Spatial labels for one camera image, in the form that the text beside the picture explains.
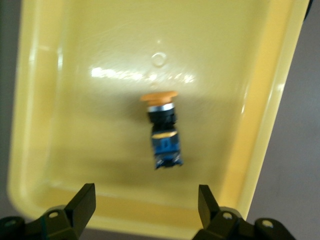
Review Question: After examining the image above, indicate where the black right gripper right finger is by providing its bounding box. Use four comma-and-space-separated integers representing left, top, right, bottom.
192, 184, 297, 240

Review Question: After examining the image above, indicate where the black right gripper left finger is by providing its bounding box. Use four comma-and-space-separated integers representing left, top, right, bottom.
23, 183, 97, 240

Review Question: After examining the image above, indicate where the yellow-capped push button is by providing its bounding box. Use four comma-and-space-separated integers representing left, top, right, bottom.
139, 91, 184, 171

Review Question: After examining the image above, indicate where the yellow plastic tray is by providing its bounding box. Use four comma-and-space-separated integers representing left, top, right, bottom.
6, 0, 309, 240

